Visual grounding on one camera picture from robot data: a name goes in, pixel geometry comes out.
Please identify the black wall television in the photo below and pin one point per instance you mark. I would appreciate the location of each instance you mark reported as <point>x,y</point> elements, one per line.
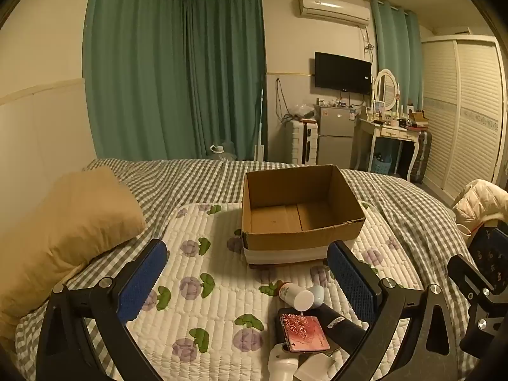
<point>342,72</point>

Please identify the white louvred wardrobe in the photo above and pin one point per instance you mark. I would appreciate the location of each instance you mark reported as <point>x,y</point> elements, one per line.
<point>464,119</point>

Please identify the white oval vanity mirror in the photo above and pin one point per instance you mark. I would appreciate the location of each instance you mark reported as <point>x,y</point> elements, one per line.
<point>387,89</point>

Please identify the dark hard suitcase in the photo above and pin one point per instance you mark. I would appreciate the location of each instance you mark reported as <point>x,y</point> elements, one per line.
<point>422,154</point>

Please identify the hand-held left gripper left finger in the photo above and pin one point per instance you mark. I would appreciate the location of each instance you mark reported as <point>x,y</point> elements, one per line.
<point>142,281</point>

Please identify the cardboard box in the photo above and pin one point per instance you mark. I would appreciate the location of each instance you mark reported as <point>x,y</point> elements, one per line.
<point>278,246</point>

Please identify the grey small fridge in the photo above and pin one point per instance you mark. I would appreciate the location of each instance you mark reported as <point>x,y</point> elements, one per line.
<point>335,135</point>

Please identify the white ribbed suitcase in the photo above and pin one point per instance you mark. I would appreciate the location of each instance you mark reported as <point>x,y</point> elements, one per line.
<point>295,143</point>

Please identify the clear plastic bag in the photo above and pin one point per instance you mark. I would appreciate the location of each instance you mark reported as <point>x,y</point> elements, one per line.
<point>302,111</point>

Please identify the large white charger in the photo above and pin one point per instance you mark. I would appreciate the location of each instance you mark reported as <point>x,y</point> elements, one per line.
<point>313,369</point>

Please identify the cream padded jacket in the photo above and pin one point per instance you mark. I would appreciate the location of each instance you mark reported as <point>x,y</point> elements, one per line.
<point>480,202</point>

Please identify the narrow green window curtain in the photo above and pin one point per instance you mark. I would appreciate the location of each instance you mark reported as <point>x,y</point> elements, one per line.
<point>393,47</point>

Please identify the black cylindrical device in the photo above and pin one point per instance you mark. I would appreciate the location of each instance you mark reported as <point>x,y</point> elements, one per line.
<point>339,321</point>

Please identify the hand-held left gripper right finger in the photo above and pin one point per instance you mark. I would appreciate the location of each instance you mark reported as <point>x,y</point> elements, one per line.
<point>354,282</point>

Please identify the brown box on vanity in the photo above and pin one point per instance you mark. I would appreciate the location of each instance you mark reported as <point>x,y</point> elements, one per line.
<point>418,118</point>

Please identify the wide green curtain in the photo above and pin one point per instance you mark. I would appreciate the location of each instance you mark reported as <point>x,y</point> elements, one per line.
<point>135,67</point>

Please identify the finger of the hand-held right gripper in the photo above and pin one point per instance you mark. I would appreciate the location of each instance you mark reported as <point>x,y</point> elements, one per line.
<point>468,276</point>
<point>486,327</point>

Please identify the tan pillow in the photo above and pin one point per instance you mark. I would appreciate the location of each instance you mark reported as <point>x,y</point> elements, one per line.
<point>71,222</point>

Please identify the green corner curtain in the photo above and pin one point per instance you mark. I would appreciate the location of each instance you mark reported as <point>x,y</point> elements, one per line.
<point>226,79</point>

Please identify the small round white bottle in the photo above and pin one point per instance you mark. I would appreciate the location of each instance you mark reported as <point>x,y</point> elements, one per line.
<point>318,294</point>

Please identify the pink patterned case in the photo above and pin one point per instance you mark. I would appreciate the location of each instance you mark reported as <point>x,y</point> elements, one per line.
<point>303,331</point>

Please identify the white floral quilted mat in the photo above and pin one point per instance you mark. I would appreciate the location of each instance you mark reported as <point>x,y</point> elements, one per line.
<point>206,246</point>

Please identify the white handheld device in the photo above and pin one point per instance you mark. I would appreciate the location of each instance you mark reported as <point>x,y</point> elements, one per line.
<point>281,365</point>

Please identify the white pill bottle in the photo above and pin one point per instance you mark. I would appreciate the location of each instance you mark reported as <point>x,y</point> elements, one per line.
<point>295,295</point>

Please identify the white air conditioner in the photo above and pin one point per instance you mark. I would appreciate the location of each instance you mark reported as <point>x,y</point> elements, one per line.
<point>331,10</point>

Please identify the white vanity table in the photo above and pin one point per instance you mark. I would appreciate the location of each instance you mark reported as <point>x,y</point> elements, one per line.
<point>391,131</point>

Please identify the blue plastic basket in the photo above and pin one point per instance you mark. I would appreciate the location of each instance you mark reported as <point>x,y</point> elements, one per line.
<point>381,163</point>

